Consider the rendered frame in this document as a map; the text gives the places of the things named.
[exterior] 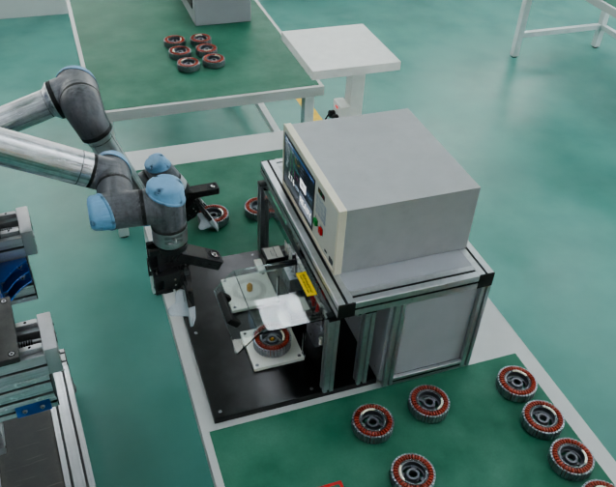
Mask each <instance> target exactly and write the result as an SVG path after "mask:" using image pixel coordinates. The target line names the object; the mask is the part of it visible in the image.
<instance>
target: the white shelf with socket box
mask: <svg viewBox="0 0 616 487"><path fill-rule="evenodd" d="M281 39H282V41H283V42H284V43H285V45H286V46H287V47H288V49H289V50H290V51H291V53H292V54H293V55H294V57H295V58H296V59H297V60H298V62H299V63H300V64H301V66H302V67H303V68H304V70H305V71H306V72H307V74H308V75H309V77H310V78H311V79H312V80H317V79H326V78H334V77H343V76H346V87H345V99H344V98H337V99H334V106H333V110H329V111H328V115H327V116H326V118H325V120H326V119H327V117H328V116H329V118H332V119H334V118H340V117H347V116H355V115H362V107H363V97H364V89H365V79H366V74H367V73H375V72H390V71H399V70H400V64H401V62H400V61H399V60H398V59H397V58H396V57H395V55H394V54H393V53H392V52H391V51H390V50H389V49H388V48H387V47H386V46H385V45H384V44H382V43H381V42H380V41H379V40H378V39H377V38H376V37H375V36H374V35H373V34H372V33H371V32H370V31H369V30H368V29H367V28H366V27H365V25H364V24H353V25H342V26H333V27H322V28H312V29H303V30H292V31H282V32H281Z"/></svg>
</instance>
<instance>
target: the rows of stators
mask: <svg viewBox="0 0 616 487"><path fill-rule="evenodd" d="M510 379H511V380H510ZM508 383H509V384H508ZM495 384H496V388H497V390H498V391H499V393H500V394H501V395H502V396H504V397H505V398H507V397H508V398H507V399H508V400H510V399H511V401H514V402H517V403H519V402H520V403H523V402H526V401H529V400H531V399H532V398H533V397H534V395H535V393H536V390H537V388H538V382H537V379H536V378H535V376H534V375H533V374H531V372H530V371H529V372H528V370H527V369H526V370H525V368H523V369H522V367H519V366H515V365H514V366H512V365H510V366H505V367H503V368H502V369H501V370H500V371H499V373H498V375H497V378H496V382H495ZM516 384H517V385H516ZM523 384H525V388H523ZM551 405H552V404H551V403H549V404H548V402H547V401H546V402H545V401H542V400H536V401H535V400H532V401H530V402H528V403H527V404H525V406H524V407H523V410H522V412H521V415H520V421H521V424H522V426H523V427H524V429H525V430H526V431H527V432H528V433H529V432H530V433H529V434H530V435H532V434H533V437H535V436H536V438H539V437H540V439H541V440H542V439H544V440H549V439H551V440H552V439H555V438H557V437H558V436H559V435H560V434H561V432H562V430H563V428H564V425H565V418H564V416H563V414H562V412H561V411H560V410H559V409H558V408H557V407H555V405H552V406H551ZM532 415H534V416H535V420H534V419H533V417H532ZM540 418H541V419H543V420H544V421H542V420H540ZM550 420H551V422H552V425H550V426H548V423H549V421H550ZM563 452H567V453H566V454H565V455H564V456H563V455H561V453H563ZM569 458H571V459H573V461H571V460H570V459H569ZM578 458H579V460H580V462H581V463H579V462H578ZM547 461H548V464H549V466H550V467H552V468H551V469H552V470H554V471H555V472H556V473H557V474H558V475H561V477H564V478H565V479H568V480H571V481H578V480H579V481H581V480H584V479H586V478H587V477H588V476H589V475H590V474H591V472H592V470H593V468H594V467H595V458H594V455H593V454H592V451H590V449H589V448H587V446H586V445H584V444H581V442H580V441H577V440H574V439H572V438H564V439H563V438H560V439H557V440H556V441H554V442H553V443H552V445H551V447H550V449H549V451H548V453H547ZM576 466H578V467H576ZM612 486H613V484H612V483H610V484H609V482H607V481H606V482H605V480H603V481H601V479H599V480H597V479H595V480H594V479H592V480H589V481H588V482H585V483H584V484H583V486H582V487H612ZM613 487H616V486H615V485H614V486H613Z"/></svg>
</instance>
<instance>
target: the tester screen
mask: <svg viewBox="0 0 616 487"><path fill-rule="evenodd" d="M288 171H289V172H290V174H291V176H292V177H293V179H294V181H295V188H294V187H293V188H294V190H295V192H296V193H297V195H298V200H297V198H296V197H295V195H294V193H293V191H292V190H291V188H290V186H289V184H288V183H287V181H286V180H285V178H284V180H285V182H286V184H287V185H288V187H289V189H290V191H291V192H292V194H293V196H294V198H295V200H296V201H297V203H298V205H299V193H300V191H301V192H302V194H303V196H304V197H305V199H306V201H307V203H308V205H309V207H310V208H311V210H312V206H311V204H310V203H309V201H308V200H307V198H306V196H305V194H304V193H303V191H302V189H301V188H300V178H301V179H302V181H303V183H304V184H305V186H306V188H307V189H308V192H309V193H310V195H311V197H312V204H313V189H314V180H313V179H312V177H311V176H310V174H309V172H308V171H307V169H306V168H305V166H304V164H303V163H302V161H301V159H300V158H299V156H298V155H297V153H296V151H295V150H294V148H293V147H292V145H291V143H290V142H289V140H288V138H287V137H286V135H285V157H284V176H285V175H286V177H287V179H288V180H289V178H288ZM289 182H290V180H289ZM290 184H291V185H292V183H291V182H290ZM292 186H293V185H292ZM299 207H300V205H299ZM300 208H301V207H300Z"/></svg>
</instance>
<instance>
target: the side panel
mask: <svg viewBox="0 0 616 487"><path fill-rule="evenodd" d="M490 287H491V285H490V286H486V287H482V288H478V289H477V288H476V289H472V290H467V291H463V292H458V293H454V294H449V295H446V296H442V297H437V298H433V299H428V300H424V301H416V302H411V303H407V304H403V305H399V306H394V312H393V318H392V323H391V329H390V334H389V340H388V346H387V352H386V357H385V363H384V369H383V374H382V380H381V381H379V383H381V386H382V387H385V386H386V385H388V386H390V385H394V384H398V383H402V382H406V381H410V380H414V379H418V378H422V377H424V376H428V375H432V374H436V373H440V372H444V371H448V370H452V369H456V368H458V367H462V366H463V364H464V365H465V366H466V365H468V364H469V361H470V357H471V355H472V351H473V348H474V344H475V341H476V337H477V334H478V330H479V327H480V323H481V320H482V317H483V314H484V308H485V304H486V301H487V297H488V294H489V290H490Z"/></svg>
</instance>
